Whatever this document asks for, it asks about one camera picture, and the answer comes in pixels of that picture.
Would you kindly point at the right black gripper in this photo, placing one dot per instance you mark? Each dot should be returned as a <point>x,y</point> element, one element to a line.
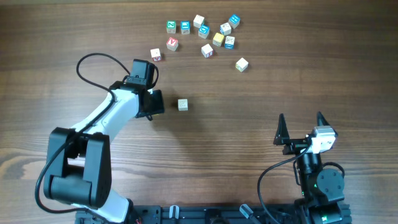
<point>282,137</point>

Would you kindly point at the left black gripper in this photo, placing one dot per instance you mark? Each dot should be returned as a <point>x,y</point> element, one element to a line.
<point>159,107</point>

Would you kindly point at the red A side block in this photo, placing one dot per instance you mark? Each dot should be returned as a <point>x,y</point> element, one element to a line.
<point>156,55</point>

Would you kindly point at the plain Z wooden block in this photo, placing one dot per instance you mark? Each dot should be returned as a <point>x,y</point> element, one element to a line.
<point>182,104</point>

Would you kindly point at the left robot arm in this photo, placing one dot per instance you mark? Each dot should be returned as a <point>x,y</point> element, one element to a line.
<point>78,166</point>

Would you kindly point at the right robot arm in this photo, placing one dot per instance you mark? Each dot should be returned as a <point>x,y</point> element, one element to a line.
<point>321,183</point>

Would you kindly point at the red V letter block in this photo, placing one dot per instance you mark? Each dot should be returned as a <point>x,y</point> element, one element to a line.
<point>172,44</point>

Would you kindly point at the green N letter block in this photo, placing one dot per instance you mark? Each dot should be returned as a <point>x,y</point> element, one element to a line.
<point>171,27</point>

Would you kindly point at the red I side block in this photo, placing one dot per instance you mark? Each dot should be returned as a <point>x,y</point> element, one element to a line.
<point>207,50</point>

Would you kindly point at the blue D letter block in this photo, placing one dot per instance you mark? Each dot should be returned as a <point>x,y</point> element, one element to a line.
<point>203,31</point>

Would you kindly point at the plain top wooden block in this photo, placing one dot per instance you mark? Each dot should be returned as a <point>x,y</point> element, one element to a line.
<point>198,21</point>

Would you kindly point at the yellow top block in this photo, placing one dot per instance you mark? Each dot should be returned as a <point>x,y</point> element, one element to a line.
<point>218,39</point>

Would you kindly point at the yellow turtle picture block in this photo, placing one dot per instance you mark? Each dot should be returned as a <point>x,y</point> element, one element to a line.
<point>242,64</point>

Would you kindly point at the blue H letter block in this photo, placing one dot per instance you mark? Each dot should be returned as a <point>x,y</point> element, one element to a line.
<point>229,42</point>

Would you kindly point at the blue edged picture block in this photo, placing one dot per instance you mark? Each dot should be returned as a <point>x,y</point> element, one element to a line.
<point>225,29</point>

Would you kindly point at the blue top far block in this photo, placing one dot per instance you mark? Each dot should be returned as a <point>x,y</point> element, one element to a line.
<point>234,21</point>

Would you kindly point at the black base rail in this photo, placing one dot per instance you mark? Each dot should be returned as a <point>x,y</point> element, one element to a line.
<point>284,213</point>

